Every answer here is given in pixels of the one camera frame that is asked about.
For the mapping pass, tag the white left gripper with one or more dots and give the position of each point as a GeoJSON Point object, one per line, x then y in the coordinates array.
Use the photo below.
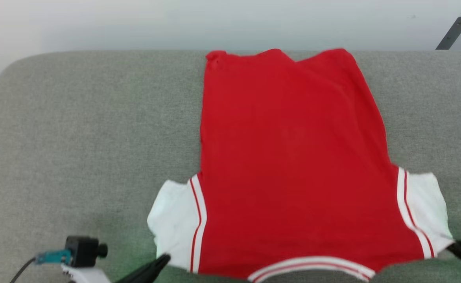
{"type": "Point", "coordinates": [85, 275]}

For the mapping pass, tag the grey fabric sofa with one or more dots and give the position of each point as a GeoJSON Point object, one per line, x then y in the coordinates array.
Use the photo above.
{"type": "Point", "coordinates": [77, 137]}

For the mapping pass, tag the red shirt with white sleeves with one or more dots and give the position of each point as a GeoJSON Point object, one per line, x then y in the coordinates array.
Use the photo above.
{"type": "Point", "coordinates": [293, 165]}

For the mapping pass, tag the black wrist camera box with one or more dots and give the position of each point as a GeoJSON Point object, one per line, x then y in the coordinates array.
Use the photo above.
{"type": "Point", "coordinates": [82, 250]}

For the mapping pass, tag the dark grey metal bar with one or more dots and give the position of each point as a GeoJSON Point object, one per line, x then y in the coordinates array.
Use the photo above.
{"type": "Point", "coordinates": [452, 33]}

